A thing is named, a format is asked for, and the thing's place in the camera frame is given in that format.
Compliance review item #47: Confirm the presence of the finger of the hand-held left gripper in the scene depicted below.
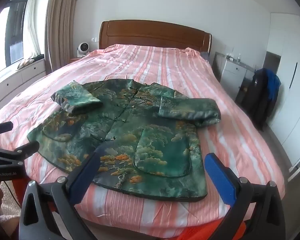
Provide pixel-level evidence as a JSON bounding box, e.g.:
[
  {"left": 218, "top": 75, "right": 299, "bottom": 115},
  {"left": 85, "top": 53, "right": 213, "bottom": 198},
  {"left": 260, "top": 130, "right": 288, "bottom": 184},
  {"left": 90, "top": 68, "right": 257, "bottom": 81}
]
[
  {"left": 0, "top": 141, "right": 40, "bottom": 161},
  {"left": 0, "top": 121, "right": 13, "bottom": 140}
]

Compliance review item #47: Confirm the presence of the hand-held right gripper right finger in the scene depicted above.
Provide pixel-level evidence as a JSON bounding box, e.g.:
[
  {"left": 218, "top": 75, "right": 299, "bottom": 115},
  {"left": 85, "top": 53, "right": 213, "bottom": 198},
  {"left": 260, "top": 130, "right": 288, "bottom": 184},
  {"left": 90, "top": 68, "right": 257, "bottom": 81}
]
[{"left": 204, "top": 152, "right": 287, "bottom": 240}]

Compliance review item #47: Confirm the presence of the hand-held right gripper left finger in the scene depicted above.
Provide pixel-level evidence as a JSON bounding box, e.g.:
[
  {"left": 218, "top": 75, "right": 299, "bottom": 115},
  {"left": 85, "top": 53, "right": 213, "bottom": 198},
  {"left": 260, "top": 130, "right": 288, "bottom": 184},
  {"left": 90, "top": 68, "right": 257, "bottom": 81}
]
[{"left": 18, "top": 151, "right": 101, "bottom": 240}]

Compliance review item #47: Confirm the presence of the green patterned jacket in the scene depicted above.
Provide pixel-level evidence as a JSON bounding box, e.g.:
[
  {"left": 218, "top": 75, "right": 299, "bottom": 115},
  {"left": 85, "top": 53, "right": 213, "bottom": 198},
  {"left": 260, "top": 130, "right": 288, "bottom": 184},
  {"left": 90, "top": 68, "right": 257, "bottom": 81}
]
[{"left": 27, "top": 79, "right": 222, "bottom": 202}]

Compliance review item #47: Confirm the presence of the white window seat cabinet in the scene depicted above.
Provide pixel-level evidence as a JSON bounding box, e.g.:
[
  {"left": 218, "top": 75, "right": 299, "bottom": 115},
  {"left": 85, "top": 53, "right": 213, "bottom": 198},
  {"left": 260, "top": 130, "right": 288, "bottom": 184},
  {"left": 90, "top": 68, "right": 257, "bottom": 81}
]
[{"left": 0, "top": 55, "right": 47, "bottom": 113}]

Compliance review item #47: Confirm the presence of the patterned cushion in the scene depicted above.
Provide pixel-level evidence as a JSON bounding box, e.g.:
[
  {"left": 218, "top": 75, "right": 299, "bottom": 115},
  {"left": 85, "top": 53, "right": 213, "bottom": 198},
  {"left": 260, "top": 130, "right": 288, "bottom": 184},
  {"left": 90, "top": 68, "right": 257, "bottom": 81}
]
[{"left": 16, "top": 59, "right": 34, "bottom": 70}]

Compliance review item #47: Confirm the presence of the dark jacket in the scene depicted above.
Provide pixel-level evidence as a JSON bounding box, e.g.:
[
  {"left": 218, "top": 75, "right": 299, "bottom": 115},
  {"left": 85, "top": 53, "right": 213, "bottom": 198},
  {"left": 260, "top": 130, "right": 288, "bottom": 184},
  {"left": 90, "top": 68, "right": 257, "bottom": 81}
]
[{"left": 242, "top": 68, "right": 278, "bottom": 130}]

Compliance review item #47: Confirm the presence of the window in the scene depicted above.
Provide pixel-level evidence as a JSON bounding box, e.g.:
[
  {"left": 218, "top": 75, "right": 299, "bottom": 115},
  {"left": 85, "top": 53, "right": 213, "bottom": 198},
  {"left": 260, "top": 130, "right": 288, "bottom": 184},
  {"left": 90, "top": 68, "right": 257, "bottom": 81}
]
[{"left": 0, "top": 0, "right": 28, "bottom": 78}]

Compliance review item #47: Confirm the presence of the white sheer curtain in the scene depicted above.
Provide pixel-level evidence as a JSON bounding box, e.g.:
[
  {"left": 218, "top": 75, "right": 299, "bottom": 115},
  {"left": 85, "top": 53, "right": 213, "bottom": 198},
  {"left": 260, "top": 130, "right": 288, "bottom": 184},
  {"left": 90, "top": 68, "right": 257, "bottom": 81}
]
[{"left": 22, "top": 0, "right": 42, "bottom": 60}]

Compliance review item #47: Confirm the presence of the white bedside drawer cabinet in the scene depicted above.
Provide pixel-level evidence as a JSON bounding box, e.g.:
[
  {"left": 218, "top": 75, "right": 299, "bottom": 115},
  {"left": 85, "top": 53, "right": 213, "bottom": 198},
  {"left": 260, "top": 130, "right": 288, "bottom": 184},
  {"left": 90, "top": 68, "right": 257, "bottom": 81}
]
[{"left": 220, "top": 55, "right": 258, "bottom": 98}]

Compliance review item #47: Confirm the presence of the blue garment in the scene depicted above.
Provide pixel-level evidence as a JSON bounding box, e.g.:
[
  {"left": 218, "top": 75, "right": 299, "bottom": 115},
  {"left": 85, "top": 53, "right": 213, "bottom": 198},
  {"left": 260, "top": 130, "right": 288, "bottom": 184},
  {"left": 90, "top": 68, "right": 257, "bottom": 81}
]
[{"left": 265, "top": 68, "right": 282, "bottom": 100}]

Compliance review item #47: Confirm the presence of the white wardrobe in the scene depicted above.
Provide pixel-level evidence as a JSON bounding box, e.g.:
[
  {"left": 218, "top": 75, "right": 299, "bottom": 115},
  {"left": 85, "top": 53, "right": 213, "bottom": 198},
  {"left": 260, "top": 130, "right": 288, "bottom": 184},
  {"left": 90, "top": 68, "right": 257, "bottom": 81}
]
[{"left": 262, "top": 12, "right": 300, "bottom": 180}]

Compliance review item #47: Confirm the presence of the grey leaning board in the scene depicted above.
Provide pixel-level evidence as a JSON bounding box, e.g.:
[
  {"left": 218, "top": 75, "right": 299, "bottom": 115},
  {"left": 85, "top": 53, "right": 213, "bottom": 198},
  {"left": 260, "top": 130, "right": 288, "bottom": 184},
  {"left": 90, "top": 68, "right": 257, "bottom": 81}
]
[{"left": 212, "top": 52, "right": 226, "bottom": 81}]

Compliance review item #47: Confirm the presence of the small white fan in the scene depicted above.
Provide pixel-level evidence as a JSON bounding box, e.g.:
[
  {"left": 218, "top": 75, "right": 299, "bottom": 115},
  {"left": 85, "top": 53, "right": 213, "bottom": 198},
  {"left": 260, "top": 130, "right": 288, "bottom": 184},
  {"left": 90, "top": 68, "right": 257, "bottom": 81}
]
[{"left": 76, "top": 43, "right": 90, "bottom": 57}]

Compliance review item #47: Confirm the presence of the beige curtain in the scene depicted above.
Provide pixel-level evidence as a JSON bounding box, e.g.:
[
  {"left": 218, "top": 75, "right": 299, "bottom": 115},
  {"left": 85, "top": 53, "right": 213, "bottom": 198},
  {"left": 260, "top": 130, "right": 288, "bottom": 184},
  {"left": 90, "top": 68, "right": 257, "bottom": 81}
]
[{"left": 44, "top": 0, "right": 82, "bottom": 74}]

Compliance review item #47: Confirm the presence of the pink striped bed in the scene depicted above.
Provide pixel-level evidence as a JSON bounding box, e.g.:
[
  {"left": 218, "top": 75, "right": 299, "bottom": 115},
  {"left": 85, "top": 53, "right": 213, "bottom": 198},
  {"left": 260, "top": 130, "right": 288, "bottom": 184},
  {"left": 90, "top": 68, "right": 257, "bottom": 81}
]
[{"left": 0, "top": 44, "right": 285, "bottom": 233}]

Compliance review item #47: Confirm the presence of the wooden headboard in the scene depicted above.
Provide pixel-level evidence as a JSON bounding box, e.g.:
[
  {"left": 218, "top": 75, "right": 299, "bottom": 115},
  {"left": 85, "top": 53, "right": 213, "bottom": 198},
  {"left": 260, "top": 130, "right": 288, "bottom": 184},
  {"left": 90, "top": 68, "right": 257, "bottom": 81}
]
[{"left": 99, "top": 20, "right": 212, "bottom": 55}]

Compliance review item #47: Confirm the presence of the black cable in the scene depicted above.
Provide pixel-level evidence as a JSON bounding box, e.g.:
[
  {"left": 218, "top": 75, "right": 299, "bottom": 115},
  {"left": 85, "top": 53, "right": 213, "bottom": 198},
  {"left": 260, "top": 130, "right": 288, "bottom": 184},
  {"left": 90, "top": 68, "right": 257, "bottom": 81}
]
[{"left": 4, "top": 181, "right": 22, "bottom": 207}]

